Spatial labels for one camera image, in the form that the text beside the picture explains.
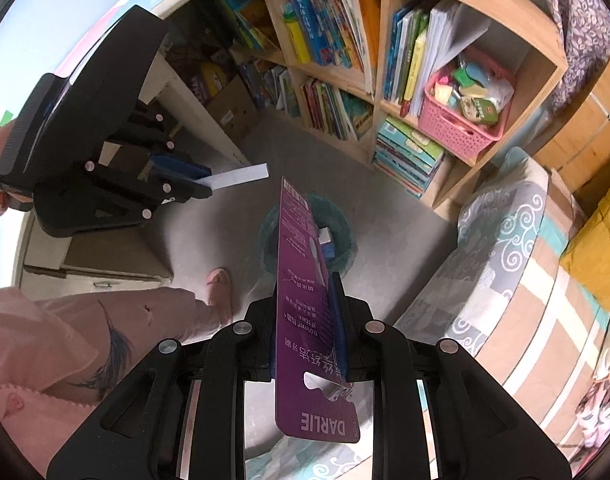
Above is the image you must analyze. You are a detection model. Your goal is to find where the pink plastic basket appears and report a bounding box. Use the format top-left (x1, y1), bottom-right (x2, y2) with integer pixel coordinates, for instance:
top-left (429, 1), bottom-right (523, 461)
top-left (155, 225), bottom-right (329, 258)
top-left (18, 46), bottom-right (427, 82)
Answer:
top-left (417, 47), bottom-right (517, 142)

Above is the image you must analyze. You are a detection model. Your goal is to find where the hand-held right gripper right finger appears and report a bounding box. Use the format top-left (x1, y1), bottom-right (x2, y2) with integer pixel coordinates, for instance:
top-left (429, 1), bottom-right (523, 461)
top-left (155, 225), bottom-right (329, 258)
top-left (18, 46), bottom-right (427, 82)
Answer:
top-left (327, 272), bottom-right (572, 480)

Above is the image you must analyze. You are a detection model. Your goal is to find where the pile of children's books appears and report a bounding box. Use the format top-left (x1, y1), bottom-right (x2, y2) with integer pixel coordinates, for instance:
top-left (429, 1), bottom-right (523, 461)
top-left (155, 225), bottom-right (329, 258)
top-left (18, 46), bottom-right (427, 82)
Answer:
top-left (210, 0), bottom-right (303, 121)

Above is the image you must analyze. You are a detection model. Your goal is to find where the wooden cabinet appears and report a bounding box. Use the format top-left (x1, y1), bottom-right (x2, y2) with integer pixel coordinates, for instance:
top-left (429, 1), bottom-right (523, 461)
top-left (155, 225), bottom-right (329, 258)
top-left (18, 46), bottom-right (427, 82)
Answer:
top-left (528, 55), bottom-right (610, 201)

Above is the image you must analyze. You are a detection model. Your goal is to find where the row of colourful thin books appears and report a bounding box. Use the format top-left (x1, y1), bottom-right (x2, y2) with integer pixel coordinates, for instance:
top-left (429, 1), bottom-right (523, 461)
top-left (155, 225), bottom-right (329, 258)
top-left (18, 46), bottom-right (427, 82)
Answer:
top-left (299, 77), bottom-right (376, 143)

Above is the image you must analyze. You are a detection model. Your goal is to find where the brown cardboard box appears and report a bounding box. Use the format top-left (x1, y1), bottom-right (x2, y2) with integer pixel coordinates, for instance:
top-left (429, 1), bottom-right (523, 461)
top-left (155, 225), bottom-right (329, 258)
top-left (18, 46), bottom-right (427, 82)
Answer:
top-left (205, 77), bottom-right (261, 143)

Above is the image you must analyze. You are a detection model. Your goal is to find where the purple toothpaste box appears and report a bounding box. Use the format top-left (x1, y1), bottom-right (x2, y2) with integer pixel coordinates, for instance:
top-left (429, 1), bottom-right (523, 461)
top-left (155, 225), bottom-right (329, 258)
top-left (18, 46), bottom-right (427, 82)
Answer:
top-left (272, 176), bottom-right (361, 445)

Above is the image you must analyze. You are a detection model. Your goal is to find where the floral printed blanket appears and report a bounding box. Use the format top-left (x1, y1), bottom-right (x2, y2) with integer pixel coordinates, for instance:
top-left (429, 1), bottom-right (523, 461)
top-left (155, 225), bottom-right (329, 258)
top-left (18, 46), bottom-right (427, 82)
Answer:
top-left (575, 375), bottom-right (610, 451)

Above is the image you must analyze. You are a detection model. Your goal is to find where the wooden bookshelf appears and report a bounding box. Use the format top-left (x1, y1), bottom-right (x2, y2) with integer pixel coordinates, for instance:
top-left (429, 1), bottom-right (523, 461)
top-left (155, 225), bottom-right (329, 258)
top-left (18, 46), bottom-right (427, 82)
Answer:
top-left (252, 0), bottom-right (571, 211)

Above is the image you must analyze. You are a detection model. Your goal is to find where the row of blue books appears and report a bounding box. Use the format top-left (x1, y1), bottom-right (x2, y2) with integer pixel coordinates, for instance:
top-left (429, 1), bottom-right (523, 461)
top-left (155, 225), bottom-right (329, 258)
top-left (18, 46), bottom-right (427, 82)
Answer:
top-left (280, 0), bottom-right (383, 96)

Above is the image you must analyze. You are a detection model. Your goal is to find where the trash bin with teal bag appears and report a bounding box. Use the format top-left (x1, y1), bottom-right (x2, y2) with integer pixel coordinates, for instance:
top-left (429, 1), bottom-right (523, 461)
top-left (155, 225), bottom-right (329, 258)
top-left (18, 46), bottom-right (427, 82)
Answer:
top-left (257, 192), bottom-right (358, 278)

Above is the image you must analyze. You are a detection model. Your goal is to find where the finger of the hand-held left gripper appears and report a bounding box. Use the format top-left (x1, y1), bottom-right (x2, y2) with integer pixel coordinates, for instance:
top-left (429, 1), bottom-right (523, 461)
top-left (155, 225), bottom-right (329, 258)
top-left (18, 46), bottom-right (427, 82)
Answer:
top-left (105, 102), bottom-right (213, 181)
top-left (82, 160), bottom-right (215, 221)

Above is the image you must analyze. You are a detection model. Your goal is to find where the row of white green books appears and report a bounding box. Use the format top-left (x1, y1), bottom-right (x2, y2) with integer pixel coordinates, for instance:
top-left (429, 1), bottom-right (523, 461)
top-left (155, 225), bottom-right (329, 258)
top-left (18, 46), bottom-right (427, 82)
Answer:
top-left (385, 0), bottom-right (491, 118)

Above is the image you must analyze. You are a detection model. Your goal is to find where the dark printed box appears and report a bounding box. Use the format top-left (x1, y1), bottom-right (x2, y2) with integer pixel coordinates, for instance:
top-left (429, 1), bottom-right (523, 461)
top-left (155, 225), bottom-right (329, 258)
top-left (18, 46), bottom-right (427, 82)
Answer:
top-left (185, 57), bottom-right (231, 106)

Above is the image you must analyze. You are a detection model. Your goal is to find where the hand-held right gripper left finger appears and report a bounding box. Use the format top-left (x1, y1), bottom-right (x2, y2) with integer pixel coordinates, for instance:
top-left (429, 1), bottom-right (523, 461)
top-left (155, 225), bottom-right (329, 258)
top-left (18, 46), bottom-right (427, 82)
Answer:
top-left (47, 300), bottom-right (281, 480)

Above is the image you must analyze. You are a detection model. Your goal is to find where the patchwork printed bed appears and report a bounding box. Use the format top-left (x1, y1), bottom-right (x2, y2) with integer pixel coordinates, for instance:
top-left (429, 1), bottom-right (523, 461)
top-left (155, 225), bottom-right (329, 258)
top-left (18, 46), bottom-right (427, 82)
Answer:
top-left (392, 147), bottom-right (610, 466)

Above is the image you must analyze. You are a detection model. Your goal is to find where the yellow pillow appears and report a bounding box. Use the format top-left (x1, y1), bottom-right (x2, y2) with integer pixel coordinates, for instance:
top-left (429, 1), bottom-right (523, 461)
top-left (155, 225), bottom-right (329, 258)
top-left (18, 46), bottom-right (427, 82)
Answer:
top-left (559, 180), bottom-right (610, 313)

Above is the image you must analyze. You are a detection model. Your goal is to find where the pink slipper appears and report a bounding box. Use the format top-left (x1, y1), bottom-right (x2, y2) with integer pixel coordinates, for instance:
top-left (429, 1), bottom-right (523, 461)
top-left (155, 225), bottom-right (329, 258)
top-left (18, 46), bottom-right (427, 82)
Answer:
top-left (205, 267), bottom-right (233, 326)

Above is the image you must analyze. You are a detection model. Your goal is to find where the purple floral cloth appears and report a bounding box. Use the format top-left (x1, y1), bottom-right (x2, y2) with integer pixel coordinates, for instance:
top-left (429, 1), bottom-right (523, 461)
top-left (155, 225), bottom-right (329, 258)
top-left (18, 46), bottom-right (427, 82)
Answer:
top-left (538, 0), bottom-right (610, 111)

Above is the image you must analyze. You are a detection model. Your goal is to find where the pile of small packets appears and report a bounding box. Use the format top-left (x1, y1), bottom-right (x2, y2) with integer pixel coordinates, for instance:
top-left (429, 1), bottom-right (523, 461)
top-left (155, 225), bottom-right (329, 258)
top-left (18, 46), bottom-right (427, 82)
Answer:
top-left (435, 50), bottom-right (515, 126)

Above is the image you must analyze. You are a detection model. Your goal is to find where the small blue white box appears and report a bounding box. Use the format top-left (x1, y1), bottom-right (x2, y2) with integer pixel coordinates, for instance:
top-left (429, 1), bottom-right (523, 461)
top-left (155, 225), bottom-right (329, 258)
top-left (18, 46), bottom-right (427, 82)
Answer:
top-left (317, 227), bottom-right (336, 261)

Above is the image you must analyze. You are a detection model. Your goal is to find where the white paper strip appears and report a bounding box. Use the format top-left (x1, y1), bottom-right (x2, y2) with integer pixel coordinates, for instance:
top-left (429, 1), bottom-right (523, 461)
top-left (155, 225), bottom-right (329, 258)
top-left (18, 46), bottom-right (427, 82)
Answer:
top-left (205, 162), bottom-right (270, 191)

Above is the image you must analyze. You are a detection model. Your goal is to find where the stack of lying books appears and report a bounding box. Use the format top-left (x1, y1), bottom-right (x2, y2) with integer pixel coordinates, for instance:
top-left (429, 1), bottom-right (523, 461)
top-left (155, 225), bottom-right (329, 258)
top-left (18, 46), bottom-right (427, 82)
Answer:
top-left (372, 115), bottom-right (446, 201)

